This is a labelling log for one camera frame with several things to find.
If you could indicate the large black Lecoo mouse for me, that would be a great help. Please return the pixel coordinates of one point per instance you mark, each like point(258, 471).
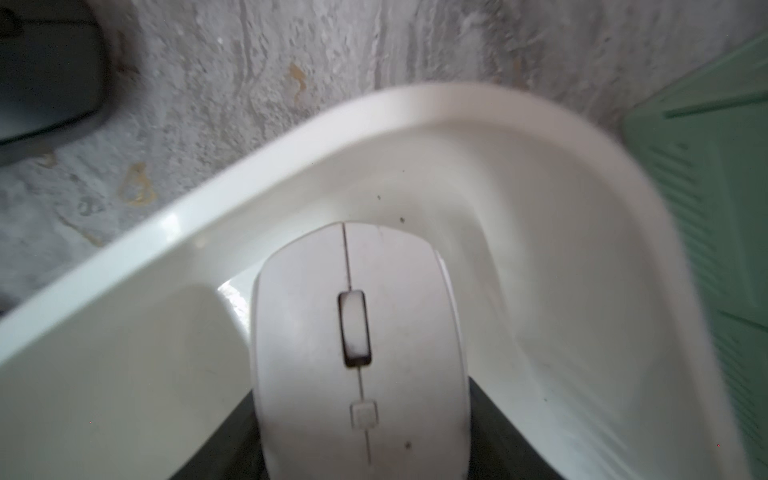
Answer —
point(55, 76)

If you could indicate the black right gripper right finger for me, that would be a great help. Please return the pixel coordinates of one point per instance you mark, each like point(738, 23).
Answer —
point(498, 449)

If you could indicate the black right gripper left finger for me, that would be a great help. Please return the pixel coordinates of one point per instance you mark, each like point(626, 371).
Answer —
point(234, 450)

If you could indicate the white plastic storage box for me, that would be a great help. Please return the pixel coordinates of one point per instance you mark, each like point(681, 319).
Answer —
point(578, 313)

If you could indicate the green plastic file organizer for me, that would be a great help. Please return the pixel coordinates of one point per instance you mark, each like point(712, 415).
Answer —
point(703, 141)

